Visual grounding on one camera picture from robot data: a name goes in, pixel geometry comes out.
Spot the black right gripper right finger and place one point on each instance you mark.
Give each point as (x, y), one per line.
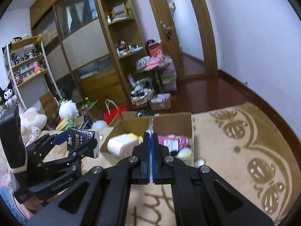
(200, 195)

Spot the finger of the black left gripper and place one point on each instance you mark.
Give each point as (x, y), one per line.
(48, 142)
(84, 150)

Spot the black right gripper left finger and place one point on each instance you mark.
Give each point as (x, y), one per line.
(100, 197)

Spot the black tissue pack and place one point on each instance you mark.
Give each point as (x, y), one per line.
(77, 137)

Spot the cream bear plush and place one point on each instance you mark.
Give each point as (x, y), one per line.
(33, 121)

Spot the brown cardboard box on floor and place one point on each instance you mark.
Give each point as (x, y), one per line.
(49, 106)

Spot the white round plush toy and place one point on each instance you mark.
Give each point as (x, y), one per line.
(68, 109)

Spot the green glass bottle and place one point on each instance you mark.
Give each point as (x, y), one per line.
(88, 103)

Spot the black white Kuromi plush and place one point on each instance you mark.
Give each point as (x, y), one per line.
(8, 98)

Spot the pink plush toy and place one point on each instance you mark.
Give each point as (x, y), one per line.
(173, 143)

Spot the red paper shopping bag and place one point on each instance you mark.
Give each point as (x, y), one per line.
(113, 110)

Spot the beige floral plush blanket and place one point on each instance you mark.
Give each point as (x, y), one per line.
(239, 143)

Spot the yellow plush toy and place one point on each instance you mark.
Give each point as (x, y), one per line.
(138, 138)

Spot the printed cardboard box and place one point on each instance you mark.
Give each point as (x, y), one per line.
(177, 124)

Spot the white shelf with figurines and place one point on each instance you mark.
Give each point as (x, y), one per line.
(25, 60)

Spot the wicker basket with clothes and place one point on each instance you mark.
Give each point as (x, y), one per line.
(142, 90)

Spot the wooden wardrobe cabinet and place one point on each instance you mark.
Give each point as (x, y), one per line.
(91, 47)

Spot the small cluttered table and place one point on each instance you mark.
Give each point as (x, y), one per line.
(161, 70)

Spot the wooden door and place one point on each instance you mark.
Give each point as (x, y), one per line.
(186, 34)

